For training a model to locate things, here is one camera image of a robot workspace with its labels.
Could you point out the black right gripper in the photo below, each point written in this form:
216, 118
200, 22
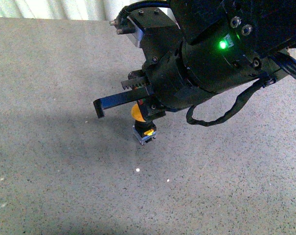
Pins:
177, 76

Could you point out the yellow push button switch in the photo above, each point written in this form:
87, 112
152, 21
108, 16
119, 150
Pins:
144, 131

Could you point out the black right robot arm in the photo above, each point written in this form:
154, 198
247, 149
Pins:
248, 39

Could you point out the white pleated curtain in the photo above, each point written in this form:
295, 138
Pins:
95, 10

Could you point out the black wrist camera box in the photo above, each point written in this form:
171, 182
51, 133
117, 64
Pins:
151, 30

